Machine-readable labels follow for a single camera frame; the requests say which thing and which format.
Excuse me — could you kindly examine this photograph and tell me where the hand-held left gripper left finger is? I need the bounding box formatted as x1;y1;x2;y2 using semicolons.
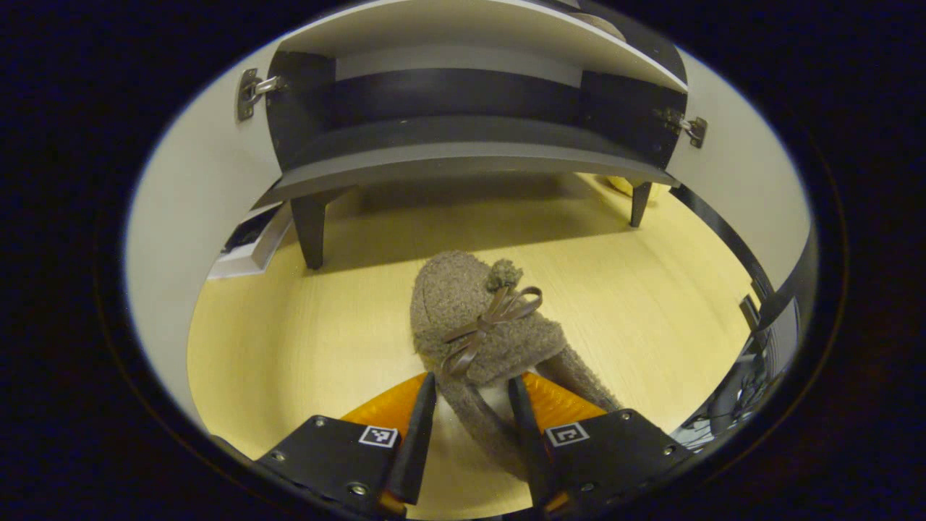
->
253;373;438;518

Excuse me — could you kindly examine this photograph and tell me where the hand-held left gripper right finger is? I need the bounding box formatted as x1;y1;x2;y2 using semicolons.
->
506;373;699;518

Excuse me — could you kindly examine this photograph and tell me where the white and grey shoe cabinet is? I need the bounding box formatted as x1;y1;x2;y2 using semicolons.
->
255;0;692;270

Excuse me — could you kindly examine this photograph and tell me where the shoe cabinet door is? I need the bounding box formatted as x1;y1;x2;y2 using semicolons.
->
124;36;290;428
664;49;820;334

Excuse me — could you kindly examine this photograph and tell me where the metal door hinge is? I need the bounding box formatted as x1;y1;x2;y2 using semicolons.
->
655;107;708;149
237;69;286;122

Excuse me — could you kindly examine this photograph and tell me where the white booklet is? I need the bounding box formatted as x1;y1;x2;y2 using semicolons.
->
206;203;294;279

